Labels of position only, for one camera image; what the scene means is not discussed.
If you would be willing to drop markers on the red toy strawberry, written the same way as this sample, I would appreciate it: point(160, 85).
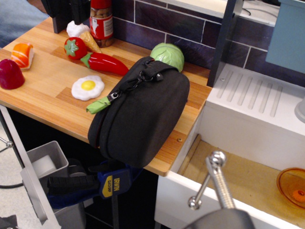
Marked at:
point(75, 48)

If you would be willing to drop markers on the light blue cabinet panel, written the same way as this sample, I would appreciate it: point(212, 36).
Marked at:
point(287, 45)

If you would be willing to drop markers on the white ridged drainboard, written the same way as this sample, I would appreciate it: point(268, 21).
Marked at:
point(258, 96)

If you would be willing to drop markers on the toy ice cream cone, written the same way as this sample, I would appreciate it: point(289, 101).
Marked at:
point(84, 33)

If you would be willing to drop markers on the green toy cabbage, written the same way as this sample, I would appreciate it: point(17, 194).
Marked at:
point(170, 54)

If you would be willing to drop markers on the grey metal bin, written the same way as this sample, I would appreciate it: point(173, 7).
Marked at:
point(48, 160)

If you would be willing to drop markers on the orange plastic bowl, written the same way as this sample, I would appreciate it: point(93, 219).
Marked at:
point(291, 184)

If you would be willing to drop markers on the red toy chili pepper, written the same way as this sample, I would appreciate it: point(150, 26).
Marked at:
point(103, 62)

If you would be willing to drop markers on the grey metal table leg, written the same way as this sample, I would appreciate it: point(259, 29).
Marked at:
point(31, 183)

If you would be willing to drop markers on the toy salmon sushi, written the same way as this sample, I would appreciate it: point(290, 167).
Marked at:
point(22, 54)

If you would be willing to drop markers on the black zipper bag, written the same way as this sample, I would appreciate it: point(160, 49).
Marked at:
point(146, 105)

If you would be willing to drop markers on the peanut jar red label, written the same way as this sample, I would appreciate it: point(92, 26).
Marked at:
point(101, 22)

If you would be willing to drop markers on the green tape zipper pull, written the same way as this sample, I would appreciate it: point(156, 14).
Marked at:
point(98, 105)

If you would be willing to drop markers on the toy fried egg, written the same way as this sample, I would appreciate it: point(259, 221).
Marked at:
point(87, 88)

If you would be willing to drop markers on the white drawer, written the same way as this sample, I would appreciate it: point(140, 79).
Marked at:
point(258, 147)

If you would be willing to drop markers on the blue yellow bar clamp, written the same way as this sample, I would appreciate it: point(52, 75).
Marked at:
point(108, 179)

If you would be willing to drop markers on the dark grey shelf post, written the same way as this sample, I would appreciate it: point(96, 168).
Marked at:
point(224, 42)

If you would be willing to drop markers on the dark red toy dome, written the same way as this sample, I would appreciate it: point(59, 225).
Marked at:
point(11, 76)

